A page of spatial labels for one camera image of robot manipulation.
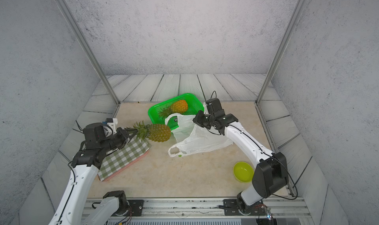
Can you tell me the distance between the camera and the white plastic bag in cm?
75

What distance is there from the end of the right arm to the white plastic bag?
4 centimetres

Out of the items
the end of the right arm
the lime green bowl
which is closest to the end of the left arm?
the end of the right arm

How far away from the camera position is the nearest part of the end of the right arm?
58 cm

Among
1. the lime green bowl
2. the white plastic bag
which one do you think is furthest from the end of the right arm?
the lime green bowl

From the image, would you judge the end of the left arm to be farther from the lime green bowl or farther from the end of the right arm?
the lime green bowl

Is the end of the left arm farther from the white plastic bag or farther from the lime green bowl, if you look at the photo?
the lime green bowl
